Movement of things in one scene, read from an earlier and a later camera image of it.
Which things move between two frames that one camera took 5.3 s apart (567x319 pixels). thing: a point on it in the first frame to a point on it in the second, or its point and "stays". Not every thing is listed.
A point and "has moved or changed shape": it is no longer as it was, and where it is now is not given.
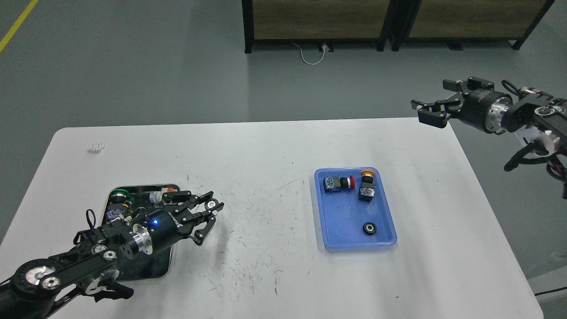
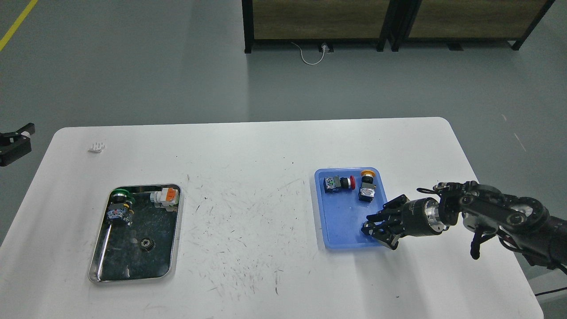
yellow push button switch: x=366 y=188 stays
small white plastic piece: x=97 y=147 stays
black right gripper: x=483 y=105 to x=421 y=217
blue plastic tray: x=354 y=208 stays
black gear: x=211 y=204 has moved or changed shape
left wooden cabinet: x=315 y=21 stays
